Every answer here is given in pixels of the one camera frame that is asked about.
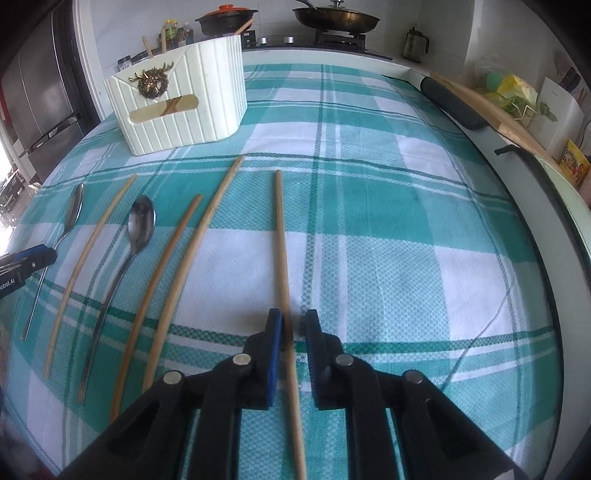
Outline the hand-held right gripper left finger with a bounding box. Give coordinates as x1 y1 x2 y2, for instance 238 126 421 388
58 308 283 480

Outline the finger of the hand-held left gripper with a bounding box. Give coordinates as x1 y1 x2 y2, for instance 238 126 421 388
0 255 57 278
0 244 49 261

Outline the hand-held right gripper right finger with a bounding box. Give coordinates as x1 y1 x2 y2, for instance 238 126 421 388
302 310 515 480

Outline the steel spoon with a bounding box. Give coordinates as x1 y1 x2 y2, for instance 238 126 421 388
21 182 86 342
78 195 157 406

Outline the cream utensil holder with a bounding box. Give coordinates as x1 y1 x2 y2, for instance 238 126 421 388
104 36 247 156

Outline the grey refrigerator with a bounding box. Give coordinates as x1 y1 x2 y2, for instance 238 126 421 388
0 0 100 183

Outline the yellow-capped oil bottle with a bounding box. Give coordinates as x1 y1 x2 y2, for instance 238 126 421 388
160 18 180 51

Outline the green cutting board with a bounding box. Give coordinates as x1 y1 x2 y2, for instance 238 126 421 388
494 144 591 296

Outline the wooden cutting board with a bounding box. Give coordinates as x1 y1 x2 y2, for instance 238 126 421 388
431 73 552 155

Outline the black gas stove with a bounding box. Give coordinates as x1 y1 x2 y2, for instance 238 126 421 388
240 31 394 61

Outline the black pot red lid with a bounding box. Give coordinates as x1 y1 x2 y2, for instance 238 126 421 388
194 4 259 38

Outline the yellow snack packet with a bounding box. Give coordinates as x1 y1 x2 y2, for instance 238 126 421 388
558 138 591 188

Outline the glass french press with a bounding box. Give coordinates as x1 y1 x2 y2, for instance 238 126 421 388
403 26 433 64

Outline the yellow green cloth bundle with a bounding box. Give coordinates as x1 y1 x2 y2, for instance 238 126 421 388
478 68 540 112

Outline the wok with glass lid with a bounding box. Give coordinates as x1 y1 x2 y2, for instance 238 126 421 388
292 0 380 35

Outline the white knife block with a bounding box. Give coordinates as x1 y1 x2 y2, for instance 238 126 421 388
525 77 586 154

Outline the black-handled knife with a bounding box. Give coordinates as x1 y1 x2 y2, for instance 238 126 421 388
560 66 583 95

